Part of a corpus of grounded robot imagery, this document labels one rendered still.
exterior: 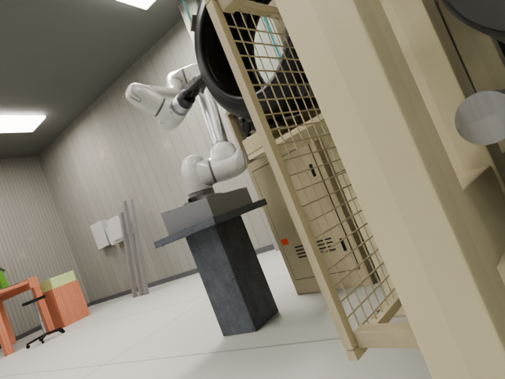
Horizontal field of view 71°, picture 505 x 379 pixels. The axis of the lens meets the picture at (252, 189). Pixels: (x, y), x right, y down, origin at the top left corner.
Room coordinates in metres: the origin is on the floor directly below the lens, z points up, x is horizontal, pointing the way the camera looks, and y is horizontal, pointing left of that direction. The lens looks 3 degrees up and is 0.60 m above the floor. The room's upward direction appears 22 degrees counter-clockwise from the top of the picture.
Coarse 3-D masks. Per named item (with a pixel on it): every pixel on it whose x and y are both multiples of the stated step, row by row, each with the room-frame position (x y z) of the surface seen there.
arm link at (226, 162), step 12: (192, 72) 2.11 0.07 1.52; (204, 96) 2.11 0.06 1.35; (204, 108) 2.11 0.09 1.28; (216, 108) 2.13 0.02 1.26; (204, 120) 2.14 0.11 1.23; (216, 120) 2.10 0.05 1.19; (216, 132) 2.09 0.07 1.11; (216, 144) 2.06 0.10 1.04; (228, 144) 2.06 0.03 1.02; (216, 156) 2.04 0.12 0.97; (228, 156) 2.04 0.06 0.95; (240, 156) 2.05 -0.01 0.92; (216, 168) 2.03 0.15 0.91; (228, 168) 2.04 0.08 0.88; (240, 168) 2.06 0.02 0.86; (216, 180) 2.08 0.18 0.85
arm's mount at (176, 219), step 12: (228, 192) 1.98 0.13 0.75; (240, 192) 2.07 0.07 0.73; (192, 204) 1.88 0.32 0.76; (204, 204) 1.84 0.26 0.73; (216, 204) 1.87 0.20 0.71; (228, 204) 1.95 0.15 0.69; (240, 204) 2.03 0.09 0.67; (168, 216) 2.00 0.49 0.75; (180, 216) 1.95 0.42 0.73; (192, 216) 1.90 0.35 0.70; (204, 216) 1.86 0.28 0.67; (168, 228) 2.02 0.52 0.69; (180, 228) 1.97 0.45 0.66
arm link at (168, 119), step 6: (168, 102) 1.68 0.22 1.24; (162, 108) 1.66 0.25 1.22; (168, 108) 1.67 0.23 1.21; (156, 114) 1.68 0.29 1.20; (162, 114) 1.68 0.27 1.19; (168, 114) 1.68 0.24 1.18; (174, 114) 1.68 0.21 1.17; (162, 120) 1.71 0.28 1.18; (168, 120) 1.70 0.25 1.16; (174, 120) 1.70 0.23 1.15; (180, 120) 1.72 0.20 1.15; (162, 126) 1.76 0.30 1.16; (168, 126) 1.74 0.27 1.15; (174, 126) 1.75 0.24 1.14
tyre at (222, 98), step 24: (264, 0) 1.42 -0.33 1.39; (240, 24) 1.50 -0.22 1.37; (216, 48) 1.48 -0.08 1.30; (240, 48) 1.55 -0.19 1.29; (288, 48) 1.09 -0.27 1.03; (216, 72) 1.48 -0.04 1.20; (288, 72) 1.12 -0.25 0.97; (216, 96) 1.35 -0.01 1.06; (240, 96) 1.27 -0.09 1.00; (264, 96) 1.21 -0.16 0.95; (288, 96) 1.18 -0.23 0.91
